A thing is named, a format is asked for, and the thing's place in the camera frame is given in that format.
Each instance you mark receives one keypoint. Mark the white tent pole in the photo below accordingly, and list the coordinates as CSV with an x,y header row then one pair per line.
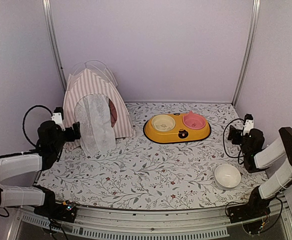
x,y
95,66

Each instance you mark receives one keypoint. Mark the pink gingham cushion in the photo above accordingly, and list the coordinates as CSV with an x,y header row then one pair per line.
x,y
113,113

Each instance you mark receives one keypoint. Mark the right aluminium corner post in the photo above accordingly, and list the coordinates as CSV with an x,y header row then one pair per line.
x,y
248,49

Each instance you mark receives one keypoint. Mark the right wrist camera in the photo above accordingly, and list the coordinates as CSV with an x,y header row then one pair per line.
x,y
248,124

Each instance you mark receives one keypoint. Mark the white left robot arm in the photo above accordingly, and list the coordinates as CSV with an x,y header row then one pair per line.
x,y
47,150

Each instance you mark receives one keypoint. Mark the floral tablecloth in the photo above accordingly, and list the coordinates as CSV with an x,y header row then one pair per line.
x,y
142,175

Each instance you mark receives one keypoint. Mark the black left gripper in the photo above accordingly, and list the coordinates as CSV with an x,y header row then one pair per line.
x,y
72,137

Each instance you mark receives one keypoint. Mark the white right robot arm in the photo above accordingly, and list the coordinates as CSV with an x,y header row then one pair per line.
x,y
257,159

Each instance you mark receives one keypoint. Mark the pink round pet bowl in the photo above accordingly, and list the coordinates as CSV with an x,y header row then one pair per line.
x,y
194,121

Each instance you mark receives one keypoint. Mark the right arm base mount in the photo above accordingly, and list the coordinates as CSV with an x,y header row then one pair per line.
x,y
242,212

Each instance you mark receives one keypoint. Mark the white ceramic bowl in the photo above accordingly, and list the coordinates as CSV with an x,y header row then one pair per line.
x,y
227,176

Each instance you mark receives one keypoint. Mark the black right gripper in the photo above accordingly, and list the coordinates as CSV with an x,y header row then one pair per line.
x,y
234,131

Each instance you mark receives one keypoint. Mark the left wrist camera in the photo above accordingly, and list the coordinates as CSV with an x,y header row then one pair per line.
x,y
58,117

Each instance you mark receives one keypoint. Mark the cream pet bowl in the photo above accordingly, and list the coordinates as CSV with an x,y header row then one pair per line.
x,y
163,123

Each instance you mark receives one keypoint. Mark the aluminium corner post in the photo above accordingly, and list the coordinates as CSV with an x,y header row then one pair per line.
x,y
53,42
248,49

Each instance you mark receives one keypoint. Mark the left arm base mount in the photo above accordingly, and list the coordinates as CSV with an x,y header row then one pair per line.
x,y
65,211

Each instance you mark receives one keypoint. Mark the yellow double bowl stand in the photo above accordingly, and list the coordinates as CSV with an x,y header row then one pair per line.
x,y
179,134

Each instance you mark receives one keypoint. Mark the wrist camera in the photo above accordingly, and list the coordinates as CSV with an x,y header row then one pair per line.
x,y
58,117
248,124

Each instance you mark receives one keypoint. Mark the left aluminium corner post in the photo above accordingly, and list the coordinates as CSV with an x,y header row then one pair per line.
x,y
53,42

